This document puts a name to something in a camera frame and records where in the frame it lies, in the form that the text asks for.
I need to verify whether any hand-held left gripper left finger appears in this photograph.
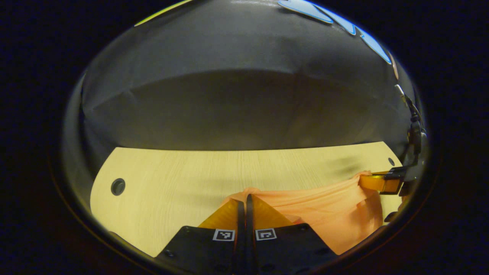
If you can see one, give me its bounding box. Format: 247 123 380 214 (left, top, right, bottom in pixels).
155 199 246 275

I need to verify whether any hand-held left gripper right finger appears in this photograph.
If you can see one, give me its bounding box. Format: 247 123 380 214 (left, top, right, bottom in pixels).
245 194 338 275

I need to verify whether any orange T-shirt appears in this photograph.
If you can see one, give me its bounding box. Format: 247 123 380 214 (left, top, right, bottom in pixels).
222 171 384 256

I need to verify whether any black camera mount with cable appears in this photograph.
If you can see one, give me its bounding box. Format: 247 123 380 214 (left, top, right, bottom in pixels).
395 84 426 153

